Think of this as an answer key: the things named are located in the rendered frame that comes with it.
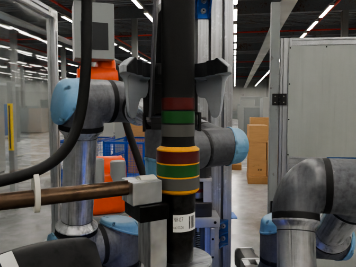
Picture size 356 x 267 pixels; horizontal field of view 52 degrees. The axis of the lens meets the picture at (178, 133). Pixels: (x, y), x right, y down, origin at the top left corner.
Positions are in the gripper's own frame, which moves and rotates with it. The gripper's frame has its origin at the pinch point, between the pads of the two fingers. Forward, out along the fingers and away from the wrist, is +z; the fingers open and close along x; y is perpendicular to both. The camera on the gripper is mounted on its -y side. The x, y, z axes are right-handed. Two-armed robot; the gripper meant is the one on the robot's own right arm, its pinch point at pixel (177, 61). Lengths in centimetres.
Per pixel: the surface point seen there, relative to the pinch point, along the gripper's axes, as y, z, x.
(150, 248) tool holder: 17.5, 1.3, 2.6
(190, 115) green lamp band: 5.1, -0.4, -1.3
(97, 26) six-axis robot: -87, -384, 62
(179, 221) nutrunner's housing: 15.4, 0.1, -0.2
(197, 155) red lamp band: 9.0, -0.4, -2.0
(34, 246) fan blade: 21.6, -11.1, 17.2
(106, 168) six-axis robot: 76, -405, 57
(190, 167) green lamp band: 10.1, 0.3, -1.2
